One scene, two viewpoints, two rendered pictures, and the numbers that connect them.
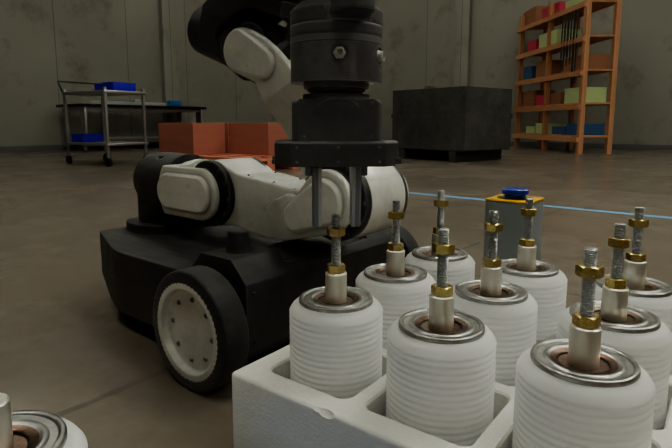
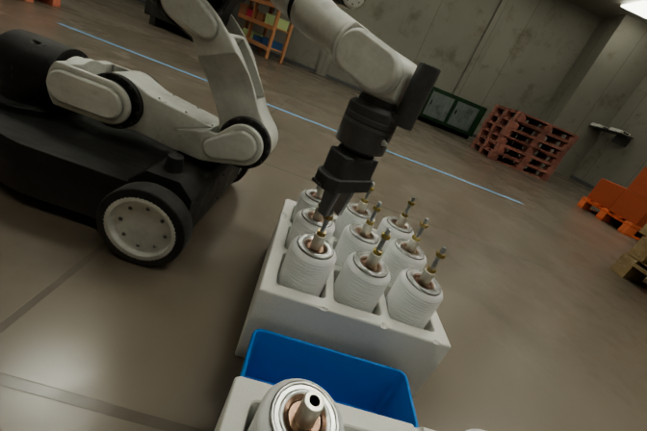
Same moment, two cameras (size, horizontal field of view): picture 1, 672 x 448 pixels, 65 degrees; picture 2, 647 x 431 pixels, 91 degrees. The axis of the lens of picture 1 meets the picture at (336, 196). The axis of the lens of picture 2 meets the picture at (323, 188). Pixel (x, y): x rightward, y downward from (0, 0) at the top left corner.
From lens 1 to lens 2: 46 cm
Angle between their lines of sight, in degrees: 45
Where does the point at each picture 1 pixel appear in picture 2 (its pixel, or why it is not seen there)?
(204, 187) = (117, 100)
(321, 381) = (310, 289)
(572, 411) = (427, 305)
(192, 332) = (142, 229)
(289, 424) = (297, 313)
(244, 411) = (264, 306)
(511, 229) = not seen: hidden behind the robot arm
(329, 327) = (324, 267)
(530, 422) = (408, 306)
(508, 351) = not seen: hidden behind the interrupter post
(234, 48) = not seen: outside the picture
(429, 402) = (369, 299)
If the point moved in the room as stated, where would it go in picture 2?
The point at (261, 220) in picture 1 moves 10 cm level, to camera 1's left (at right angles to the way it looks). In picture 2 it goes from (169, 136) to (127, 131)
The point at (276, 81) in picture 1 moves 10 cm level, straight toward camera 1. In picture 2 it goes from (215, 46) to (235, 58)
